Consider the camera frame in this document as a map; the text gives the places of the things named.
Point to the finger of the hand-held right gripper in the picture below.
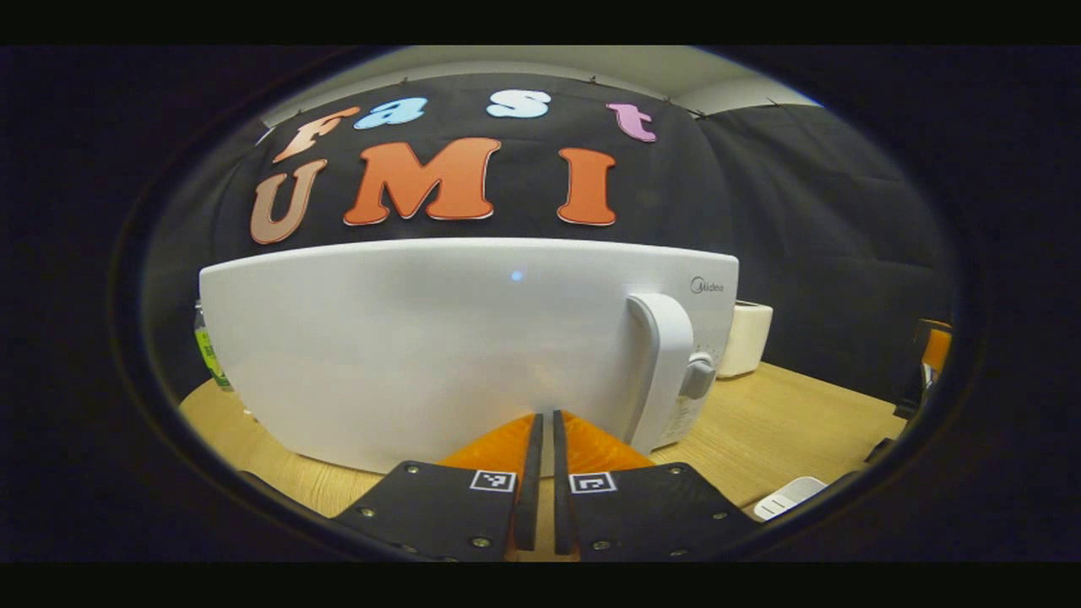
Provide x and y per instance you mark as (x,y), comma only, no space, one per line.
(936,348)

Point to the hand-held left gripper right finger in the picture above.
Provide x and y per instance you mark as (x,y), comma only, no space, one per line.
(562,498)

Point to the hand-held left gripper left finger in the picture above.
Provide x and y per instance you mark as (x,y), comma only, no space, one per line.
(529,498)

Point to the white microwave oven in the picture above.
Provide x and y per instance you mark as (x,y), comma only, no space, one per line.
(422,355)

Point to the white rectangular dish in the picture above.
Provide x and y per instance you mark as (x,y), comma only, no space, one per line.
(790,496)

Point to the white toaster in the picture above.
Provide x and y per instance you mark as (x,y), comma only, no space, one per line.
(752,338)

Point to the green label drink bottle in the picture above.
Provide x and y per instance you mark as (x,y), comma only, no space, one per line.
(209,359)

